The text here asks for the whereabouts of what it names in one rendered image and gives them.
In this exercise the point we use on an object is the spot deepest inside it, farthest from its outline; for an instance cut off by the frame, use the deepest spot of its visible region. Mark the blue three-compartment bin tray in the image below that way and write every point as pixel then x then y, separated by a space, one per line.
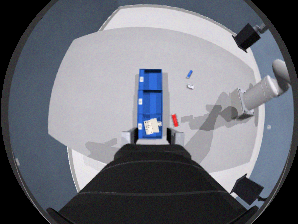
pixel 150 100

